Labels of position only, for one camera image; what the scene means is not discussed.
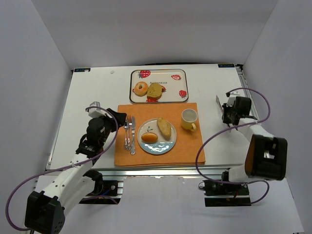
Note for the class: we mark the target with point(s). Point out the strawberry pattern tray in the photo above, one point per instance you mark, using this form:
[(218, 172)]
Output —
[(173, 81)]

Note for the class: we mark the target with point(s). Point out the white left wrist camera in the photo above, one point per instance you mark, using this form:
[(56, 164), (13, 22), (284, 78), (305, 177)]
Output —
[(95, 110)]

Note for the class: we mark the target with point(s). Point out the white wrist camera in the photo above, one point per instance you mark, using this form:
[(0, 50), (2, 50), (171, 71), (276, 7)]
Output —
[(229, 103), (95, 110)]

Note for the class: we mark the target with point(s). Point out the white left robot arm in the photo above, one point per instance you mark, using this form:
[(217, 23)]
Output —
[(46, 210)]

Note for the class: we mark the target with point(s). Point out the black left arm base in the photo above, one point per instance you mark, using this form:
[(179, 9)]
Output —
[(105, 192)]

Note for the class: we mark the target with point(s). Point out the round golden bread roll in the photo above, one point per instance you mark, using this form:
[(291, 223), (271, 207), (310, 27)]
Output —
[(149, 137)]

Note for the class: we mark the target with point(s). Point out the long striped bread loaf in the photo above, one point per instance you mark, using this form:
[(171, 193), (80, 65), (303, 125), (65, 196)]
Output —
[(164, 127)]

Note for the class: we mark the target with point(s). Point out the metal food tongs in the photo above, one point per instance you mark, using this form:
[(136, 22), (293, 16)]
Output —
[(222, 111)]

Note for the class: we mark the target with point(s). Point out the silver table knife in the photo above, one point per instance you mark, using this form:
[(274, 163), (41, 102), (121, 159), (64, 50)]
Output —
[(133, 126)]

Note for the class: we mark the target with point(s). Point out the aluminium table frame rail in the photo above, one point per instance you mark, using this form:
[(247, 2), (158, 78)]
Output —
[(158, 171)]

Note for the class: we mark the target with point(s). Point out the silver spoon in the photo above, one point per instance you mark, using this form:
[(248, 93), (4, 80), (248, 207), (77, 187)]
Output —
[(126, 136)]

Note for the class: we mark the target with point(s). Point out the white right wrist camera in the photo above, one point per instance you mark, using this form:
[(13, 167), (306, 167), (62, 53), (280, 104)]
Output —
[(229, 103)]

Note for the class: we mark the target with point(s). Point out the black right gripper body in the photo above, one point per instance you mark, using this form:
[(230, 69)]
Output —
[(227, 113)]

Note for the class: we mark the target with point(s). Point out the herb bread slice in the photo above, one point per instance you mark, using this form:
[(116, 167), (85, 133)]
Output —
[(154, 91)]

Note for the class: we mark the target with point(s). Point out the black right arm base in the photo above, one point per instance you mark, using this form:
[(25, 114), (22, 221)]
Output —
[(224, 195)]

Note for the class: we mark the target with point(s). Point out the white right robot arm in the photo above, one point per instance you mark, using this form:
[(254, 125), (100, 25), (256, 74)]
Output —
[(266, 156)]

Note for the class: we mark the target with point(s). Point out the yellow mug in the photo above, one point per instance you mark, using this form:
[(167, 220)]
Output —
[(188, 119)]

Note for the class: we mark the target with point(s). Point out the silver fork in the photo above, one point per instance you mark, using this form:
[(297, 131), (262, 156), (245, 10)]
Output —
[(129, 122)]

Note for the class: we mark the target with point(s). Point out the glazed bagel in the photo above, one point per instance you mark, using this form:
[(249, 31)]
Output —
[(141, 88)]

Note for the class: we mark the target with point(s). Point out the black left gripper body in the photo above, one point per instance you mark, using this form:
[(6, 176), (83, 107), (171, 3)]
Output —
[(113, 119)]

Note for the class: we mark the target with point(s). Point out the white and blue plate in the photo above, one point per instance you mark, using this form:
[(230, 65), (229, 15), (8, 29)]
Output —
[(162, 145)]

